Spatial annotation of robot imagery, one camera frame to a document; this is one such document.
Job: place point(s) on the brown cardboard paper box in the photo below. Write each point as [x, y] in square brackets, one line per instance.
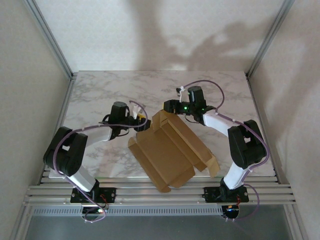
[165, 147]

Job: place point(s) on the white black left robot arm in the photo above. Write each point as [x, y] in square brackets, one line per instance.
[65, 152]

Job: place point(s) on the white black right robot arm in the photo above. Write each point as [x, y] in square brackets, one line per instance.
[246, 147]

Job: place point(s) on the aluminium mounting rails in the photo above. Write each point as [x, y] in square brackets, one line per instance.
[140, 196]

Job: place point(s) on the aluminium side rail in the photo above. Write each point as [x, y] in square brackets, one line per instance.
[61, 117]
[253, 95]

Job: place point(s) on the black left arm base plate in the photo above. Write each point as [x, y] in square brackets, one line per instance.
[108, 193]

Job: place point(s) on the aluminium frame post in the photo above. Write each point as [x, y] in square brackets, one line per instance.
[50, 37]
[270, 37]

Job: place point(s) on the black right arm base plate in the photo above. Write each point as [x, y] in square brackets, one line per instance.
[211, 193]

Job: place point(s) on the aluminium frame leg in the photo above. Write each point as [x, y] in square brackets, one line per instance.
[18, 222]
[296, 222]

